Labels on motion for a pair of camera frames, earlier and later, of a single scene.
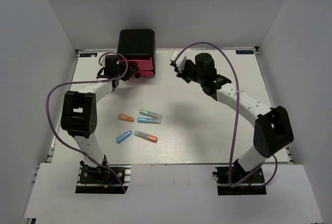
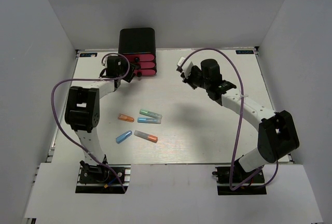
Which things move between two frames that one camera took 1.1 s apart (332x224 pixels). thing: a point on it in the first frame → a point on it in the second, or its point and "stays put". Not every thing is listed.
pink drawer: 142,65 → 139,57
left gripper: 131,71 stays put
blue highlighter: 149,120 stays put
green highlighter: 147,112 stays put
